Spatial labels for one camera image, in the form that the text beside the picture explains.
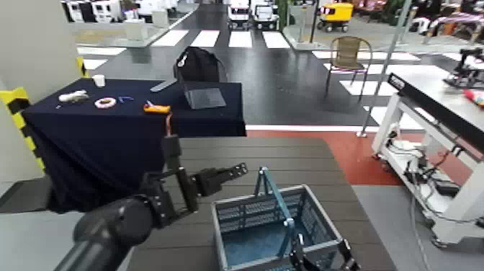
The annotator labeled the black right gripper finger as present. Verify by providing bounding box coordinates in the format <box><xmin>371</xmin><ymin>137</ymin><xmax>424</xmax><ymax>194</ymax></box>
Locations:
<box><xmin>289</xmin><ymin>234</ymin><xmax>309</xmax><ymax>271</ymax></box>
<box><xmin>337</xmin><ymin>239</ymin><xmax>360</xmax><ymax>271</ymax></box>

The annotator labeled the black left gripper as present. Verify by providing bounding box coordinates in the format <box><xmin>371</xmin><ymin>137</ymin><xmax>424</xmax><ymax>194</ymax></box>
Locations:
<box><xmin>140</xmin><ymin>162</ymin><xmax>249</xmax><ymax>230</ymax></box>

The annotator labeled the blue grey crate with handle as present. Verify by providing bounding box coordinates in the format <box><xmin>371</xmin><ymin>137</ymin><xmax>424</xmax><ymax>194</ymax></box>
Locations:
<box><xmin>210</xmin><ymin>166</ymin><xmax>344</xmax><ymax>271</ymax></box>

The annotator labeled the orange utility knife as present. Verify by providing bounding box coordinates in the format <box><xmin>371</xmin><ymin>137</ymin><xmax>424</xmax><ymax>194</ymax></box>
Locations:
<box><xmin>143</xmin><ymin>100</ymin><xmax>172</xmax><ymax>115</ymax></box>

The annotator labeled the flat grey bar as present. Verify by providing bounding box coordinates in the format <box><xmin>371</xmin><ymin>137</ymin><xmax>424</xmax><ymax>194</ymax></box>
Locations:
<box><xmin>149</xmin><ymin>79</ymin><xmax>177</xmax><ymax>94</ymax></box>

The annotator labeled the black cloth covered table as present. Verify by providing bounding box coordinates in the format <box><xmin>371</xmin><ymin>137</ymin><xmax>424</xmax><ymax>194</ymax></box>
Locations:
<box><xmin>22</xmin><ymin>77</ymin><xmax>248</xmax><ymax>215</ymax></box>

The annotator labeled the black power adapter box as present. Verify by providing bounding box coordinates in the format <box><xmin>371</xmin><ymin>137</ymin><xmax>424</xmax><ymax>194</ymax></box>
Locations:
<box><xmin>434</xmin><ymin>180</ymin><xmax>462</xmax><ymax>198</ymax></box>

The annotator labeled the black backpack on chair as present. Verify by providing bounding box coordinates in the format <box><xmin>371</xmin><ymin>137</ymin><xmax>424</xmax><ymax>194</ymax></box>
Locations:
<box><xmin>172</xmin><ymin>46</ymin><xmax>229</xmax><ymax>84</ymax></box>

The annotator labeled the white pink tape roll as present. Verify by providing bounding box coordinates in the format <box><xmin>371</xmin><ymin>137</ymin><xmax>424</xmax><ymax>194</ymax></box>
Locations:
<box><xmin>94</xmin><ymin>97</ymin><xmax>117</xmax><ymax>110</ymax></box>

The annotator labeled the white crumpled glove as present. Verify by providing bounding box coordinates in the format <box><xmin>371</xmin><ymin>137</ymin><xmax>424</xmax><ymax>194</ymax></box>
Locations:
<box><xmin>58</xmin><ymin>89</ymin><xmax>90</xmax><ymax>104</ymax></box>

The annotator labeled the small yellow black hazard guard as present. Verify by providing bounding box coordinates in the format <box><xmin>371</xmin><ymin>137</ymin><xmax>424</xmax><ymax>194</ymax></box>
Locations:
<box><xmin>76</xmin><ymin>56</ymin><xmax>90</xmax><ymax>79</ymax></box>

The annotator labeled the white delivery vehicle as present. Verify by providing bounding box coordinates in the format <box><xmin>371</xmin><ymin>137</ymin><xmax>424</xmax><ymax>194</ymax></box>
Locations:
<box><xmin>251</xmin><ymin>1</ymin><xmax>282</xmax><ymax>31</ymax></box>
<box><xmin>226</xmin><ymin>0</ymin><xmax>253</xmax><ymax>31</ymax></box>

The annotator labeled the white workbench with black edge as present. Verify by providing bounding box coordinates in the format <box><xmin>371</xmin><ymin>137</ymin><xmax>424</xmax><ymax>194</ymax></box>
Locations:
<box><xmin>371</xmin><ymin>64</ymin><xmax>484</xmax><ymax>251</ymax></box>

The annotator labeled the slanted grey metal pole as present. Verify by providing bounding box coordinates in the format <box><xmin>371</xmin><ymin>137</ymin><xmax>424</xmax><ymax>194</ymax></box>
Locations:
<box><xmin>356</xmin><ymin>0</ymin><xmax>414</xmax><ymax>138</ymax></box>

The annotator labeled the large yellow black hazard guard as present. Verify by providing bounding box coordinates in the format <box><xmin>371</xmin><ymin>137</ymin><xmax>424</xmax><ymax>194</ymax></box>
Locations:
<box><xmin>0</xmin><ymin>86</ymin><xmax>48</xmax><ymax>172</ymax></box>

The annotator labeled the brown wicker metal chair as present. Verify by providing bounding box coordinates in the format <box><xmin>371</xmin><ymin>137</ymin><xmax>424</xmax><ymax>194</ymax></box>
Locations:
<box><xmin>325</xmin><ymin>35</ymin><xmax>375</xmax><ymax>104</ymax></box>

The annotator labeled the white kiosk machine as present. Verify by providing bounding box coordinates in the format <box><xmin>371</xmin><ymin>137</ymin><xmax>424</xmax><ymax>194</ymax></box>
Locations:
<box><xmin>65</xmin><ymin>0</ymin><xmax>86</xmax><ymax>23</ymax></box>
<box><xmin>91</xmin><ymin>0</ymin><xmax>123</xmax><ymax>24</ymax></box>

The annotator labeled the thin black pole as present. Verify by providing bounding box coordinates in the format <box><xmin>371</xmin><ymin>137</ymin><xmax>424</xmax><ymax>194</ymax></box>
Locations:
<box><xmin>310</xmin><ymin>0</ymin><xmax>322</xmax><ymax>43</ymax></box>

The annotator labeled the red colourful toy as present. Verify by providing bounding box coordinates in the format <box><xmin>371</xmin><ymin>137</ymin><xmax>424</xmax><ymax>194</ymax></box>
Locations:
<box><xmin>464</xmin><ymin>89</ymin><xmax>484</xmax><ymax>107</ymax></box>

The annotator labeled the yellow delivery vehicle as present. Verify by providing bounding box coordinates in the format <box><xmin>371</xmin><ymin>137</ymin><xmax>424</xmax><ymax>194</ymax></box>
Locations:
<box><xmin>316</xmin><ymin>1</ymin><xmax>355</xmax><ymax>33</ymax></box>

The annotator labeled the purple cloth table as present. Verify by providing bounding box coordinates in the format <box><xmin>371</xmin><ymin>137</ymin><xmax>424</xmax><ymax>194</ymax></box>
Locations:
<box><xmin>429</xmin><ymin>11</ymin><xmax>484</xmax><ymax>40</ymax></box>

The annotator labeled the black left wrist camera block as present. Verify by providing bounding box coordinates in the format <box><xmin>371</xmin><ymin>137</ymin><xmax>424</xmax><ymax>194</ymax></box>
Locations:
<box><xmin>162</xmin><ymin>134</ymin><xmax>183</xmax><ymax>171</ymax></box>

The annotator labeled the white pedestal box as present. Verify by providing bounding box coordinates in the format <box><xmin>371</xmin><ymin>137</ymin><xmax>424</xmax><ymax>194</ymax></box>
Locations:
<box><xmin>151</xmin><ymin>9</ymin><xmax>171</xmax><ymax>30</ymax></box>
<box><xmin>125</xmin><ymin>19</ymin><xmax>149</xmax><ymax>42</ymax></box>

